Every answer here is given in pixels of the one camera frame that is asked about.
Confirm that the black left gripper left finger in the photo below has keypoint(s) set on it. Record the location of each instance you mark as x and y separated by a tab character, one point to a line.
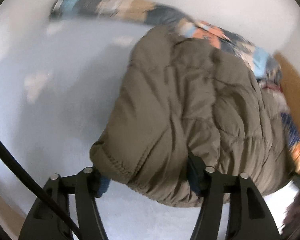
76	195

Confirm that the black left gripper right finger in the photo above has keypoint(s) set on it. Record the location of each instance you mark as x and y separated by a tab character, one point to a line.
249	215

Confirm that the olive green hooded puffer jacket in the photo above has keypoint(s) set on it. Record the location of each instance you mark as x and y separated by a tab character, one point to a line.
182	95

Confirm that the navy patterned pillow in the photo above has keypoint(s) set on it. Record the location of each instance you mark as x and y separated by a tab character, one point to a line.
291	131

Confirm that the wooden headboard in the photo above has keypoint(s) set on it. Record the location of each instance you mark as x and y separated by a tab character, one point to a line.
290	84

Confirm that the light blue bed sheet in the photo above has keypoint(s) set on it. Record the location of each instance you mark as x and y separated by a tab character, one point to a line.
58	85

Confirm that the rolled patterned quilt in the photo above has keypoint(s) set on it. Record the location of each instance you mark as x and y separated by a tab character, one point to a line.
146	12

